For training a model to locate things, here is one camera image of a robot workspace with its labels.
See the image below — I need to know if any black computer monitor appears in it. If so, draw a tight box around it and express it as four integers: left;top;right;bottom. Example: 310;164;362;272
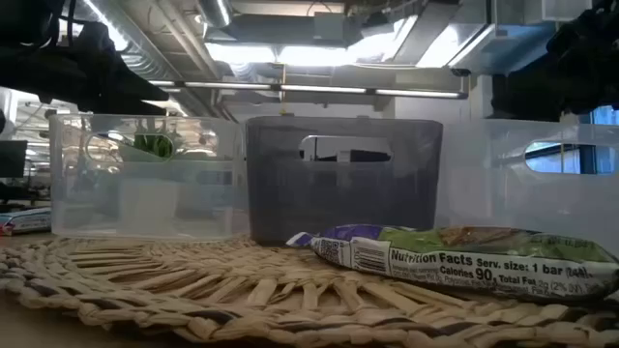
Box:
0;139;29;179

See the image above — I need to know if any dark grey plastic bin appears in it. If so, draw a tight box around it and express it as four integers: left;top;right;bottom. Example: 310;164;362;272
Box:
245;115;444;246

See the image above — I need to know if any clear plastic bin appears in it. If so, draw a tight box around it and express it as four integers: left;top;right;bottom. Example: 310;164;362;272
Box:
49;114;249;241
433;120;619;257

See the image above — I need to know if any round woven straw placemat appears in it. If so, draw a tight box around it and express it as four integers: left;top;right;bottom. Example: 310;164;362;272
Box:
0;235;619;348

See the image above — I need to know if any purple green granola bar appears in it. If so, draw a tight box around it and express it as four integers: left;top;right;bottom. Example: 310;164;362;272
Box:
285;223;619;304

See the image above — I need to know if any small green potted plant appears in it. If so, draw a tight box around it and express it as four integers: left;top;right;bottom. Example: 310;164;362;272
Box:
133;133;175;159

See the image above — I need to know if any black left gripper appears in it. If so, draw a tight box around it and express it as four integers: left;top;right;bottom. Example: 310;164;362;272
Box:
45;21;169;116

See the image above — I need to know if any long linear ceiling light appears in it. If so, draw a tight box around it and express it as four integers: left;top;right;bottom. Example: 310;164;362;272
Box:
147;79;469;101

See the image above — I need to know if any blue granola bar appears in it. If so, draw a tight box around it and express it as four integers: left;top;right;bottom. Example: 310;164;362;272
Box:
0;207;52;238

